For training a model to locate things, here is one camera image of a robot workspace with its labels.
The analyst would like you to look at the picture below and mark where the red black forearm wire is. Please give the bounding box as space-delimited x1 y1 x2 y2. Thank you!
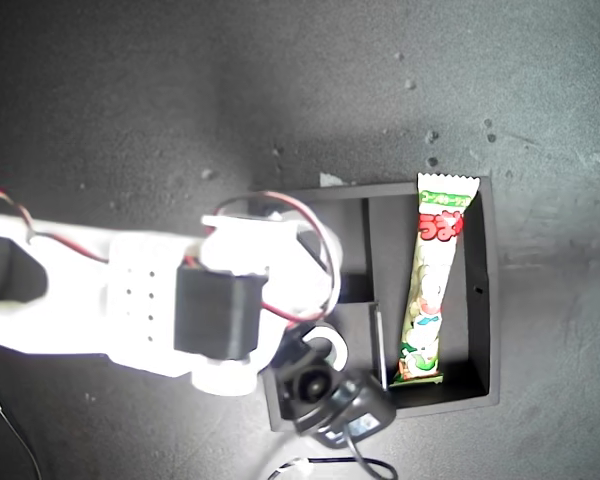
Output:
0 187 113 266

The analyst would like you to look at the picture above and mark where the white tape roll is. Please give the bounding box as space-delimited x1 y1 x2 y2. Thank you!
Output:
302 323 351 373

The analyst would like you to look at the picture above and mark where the small white tape scrap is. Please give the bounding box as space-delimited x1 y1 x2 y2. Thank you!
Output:
319 171 357 188

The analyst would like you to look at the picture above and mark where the red black wrist wire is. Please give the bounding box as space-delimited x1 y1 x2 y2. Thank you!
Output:
212 191 343 324

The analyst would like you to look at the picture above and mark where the black camera cable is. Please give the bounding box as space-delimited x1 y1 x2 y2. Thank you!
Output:
266 433 399 480

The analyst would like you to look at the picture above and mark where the thin grey cable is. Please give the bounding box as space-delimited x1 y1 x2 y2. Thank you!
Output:
0 372 44 480

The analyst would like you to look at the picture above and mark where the green printed snack bar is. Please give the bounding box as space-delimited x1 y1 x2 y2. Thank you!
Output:
388 171 482 389

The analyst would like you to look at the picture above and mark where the small black camera box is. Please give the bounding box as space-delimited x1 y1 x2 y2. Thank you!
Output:
318 371 398 450

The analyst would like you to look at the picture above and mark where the black tray with wells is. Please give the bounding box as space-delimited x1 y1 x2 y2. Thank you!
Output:
248 174 502 434

